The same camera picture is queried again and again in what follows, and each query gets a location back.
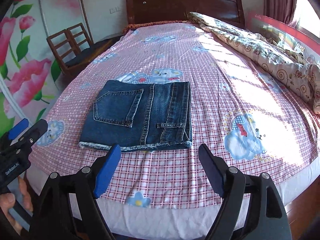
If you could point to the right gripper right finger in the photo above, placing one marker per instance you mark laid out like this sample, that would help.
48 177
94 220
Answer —
251 205

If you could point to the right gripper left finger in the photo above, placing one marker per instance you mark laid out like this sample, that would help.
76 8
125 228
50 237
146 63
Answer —
53 218

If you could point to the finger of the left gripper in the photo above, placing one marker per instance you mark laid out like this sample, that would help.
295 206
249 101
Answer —
18 129
30 137

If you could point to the blue denim jeans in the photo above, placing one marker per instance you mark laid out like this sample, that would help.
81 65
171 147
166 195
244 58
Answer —
139 117

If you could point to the brown wooden chair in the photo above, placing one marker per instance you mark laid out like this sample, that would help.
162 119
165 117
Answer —
74 50

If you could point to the pink plaid bed sheet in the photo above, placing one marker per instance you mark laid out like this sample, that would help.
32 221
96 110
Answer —
242 113

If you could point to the floral swirl quilt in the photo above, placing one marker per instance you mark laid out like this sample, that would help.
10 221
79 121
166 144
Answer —
286 66

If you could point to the red framed picture board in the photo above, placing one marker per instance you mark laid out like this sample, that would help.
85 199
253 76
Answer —
284 35

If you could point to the dark wooden headboard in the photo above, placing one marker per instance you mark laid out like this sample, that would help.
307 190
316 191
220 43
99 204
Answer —
145 11

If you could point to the white wall socket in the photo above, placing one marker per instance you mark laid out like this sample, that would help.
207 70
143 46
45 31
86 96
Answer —
114 10

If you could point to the window with dark frame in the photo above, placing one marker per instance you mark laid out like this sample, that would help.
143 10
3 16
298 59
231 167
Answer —
306 18

